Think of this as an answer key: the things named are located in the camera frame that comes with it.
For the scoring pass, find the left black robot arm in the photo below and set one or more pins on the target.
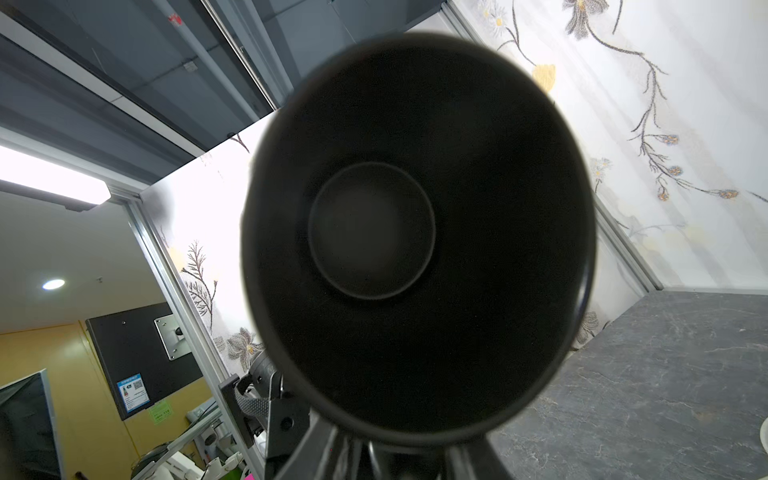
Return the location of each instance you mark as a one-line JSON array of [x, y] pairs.
[[266, 412]]

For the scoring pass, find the ceiling strip light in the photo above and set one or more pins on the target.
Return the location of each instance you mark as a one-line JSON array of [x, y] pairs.
[[31, 177]]

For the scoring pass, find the black interior steel mug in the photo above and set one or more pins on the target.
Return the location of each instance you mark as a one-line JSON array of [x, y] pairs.
[[418, 246]]

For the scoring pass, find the round ceiling downlight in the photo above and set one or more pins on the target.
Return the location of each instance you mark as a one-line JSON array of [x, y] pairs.
[[53, 284]]

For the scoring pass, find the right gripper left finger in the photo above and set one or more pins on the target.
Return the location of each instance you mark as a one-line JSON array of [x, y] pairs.
[[323, 453]]

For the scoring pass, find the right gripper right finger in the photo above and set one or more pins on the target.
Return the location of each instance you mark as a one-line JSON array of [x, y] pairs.
[[475, 460]]

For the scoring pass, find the dark monitor screen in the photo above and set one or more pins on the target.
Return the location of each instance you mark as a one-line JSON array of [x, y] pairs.
[[29, 444]]

